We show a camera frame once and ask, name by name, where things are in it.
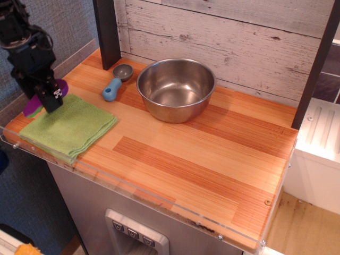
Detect dark right vertical post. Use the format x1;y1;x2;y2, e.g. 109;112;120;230
291;0;339;130

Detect grey toy fridge cabinet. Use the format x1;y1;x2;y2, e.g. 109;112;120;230
48;163;243;254

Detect purple toy eggplant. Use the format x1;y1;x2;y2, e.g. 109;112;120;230
23;79;69;117

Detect stainless steel bowl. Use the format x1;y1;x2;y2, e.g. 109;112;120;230
137;58;216;123

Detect dark left vertical post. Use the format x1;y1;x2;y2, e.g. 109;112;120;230
92;0;121;70

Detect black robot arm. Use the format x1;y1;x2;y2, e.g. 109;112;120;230
1;1;63;113

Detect white toy sink unit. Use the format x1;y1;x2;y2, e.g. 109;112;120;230
281;39;340;216

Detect silver dispenser panel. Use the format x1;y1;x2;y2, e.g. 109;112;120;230
105;209;170;254

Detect orange yellow object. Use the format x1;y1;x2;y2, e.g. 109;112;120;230
14;244;41;255

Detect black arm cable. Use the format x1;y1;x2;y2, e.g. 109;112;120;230
26;24;53;51

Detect green folded cloth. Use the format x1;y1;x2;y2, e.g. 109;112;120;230
19;94;117;164

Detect dark vertical post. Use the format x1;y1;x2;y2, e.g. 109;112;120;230
92;0;121;70
291;0;339;130

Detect blue handled grey scoop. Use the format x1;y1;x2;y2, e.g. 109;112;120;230
102;64;134;101

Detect clear acrylic edge guard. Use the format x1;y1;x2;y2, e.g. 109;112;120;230
2;120;298;254

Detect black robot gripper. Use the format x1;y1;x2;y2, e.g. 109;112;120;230
7;44;64;113

